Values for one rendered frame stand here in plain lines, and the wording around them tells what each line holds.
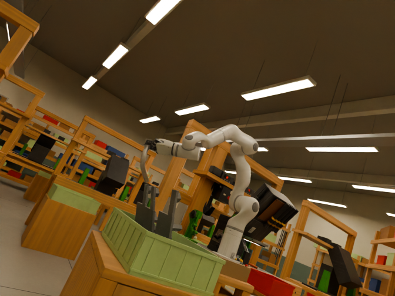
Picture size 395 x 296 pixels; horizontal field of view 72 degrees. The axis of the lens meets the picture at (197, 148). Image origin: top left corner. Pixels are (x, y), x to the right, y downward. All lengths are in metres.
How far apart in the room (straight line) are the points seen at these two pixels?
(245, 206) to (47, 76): 11.06
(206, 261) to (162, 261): 0.21
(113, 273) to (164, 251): 0.21
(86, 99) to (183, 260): 11.30
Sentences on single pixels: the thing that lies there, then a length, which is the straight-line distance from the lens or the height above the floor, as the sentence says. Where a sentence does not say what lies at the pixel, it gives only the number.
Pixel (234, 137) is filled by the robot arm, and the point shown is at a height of 1.66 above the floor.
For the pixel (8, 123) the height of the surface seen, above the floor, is 1.62.
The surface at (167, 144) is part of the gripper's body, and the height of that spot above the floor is 1.40.
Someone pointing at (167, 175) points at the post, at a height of 1.35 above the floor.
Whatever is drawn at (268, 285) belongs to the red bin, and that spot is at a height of 0.87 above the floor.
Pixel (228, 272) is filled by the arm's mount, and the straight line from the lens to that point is 1.81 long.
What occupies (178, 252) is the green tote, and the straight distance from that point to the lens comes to 1.21.
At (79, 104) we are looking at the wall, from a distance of 12.18.
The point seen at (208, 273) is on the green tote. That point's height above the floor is 0.89.
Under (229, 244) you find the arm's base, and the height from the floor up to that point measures 1.02.
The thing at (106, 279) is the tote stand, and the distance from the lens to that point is 1.15.
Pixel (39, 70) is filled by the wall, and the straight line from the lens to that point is 12.28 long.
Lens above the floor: 1.06
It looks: 14 degrees up
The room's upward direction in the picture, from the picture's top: 23 degrees clockwise
